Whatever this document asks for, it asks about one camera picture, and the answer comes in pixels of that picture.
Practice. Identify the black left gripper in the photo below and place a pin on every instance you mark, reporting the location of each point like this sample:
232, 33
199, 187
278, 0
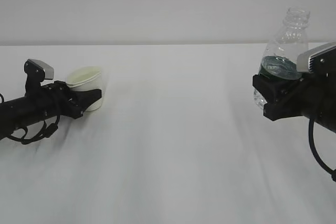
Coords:
70, 103

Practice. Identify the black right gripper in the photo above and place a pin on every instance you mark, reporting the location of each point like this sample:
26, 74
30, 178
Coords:
312, 96

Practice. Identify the white paper cup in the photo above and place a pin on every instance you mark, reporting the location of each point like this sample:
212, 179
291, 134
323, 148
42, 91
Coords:
85, 79

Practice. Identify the clear water bottle green label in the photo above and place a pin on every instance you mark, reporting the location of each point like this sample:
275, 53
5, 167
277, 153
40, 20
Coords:
280, 56

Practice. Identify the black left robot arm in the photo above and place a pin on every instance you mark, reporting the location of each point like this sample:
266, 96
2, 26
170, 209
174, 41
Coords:
36, 115

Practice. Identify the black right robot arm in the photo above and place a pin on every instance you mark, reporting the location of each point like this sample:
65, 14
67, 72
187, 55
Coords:
311, 95

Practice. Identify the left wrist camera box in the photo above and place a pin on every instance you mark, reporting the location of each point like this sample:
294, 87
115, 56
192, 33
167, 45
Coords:
37, 72

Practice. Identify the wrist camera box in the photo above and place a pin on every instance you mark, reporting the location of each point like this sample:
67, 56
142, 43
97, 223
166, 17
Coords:
319, 60
37, 72

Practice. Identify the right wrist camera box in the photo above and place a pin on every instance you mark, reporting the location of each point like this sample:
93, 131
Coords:
319, 60

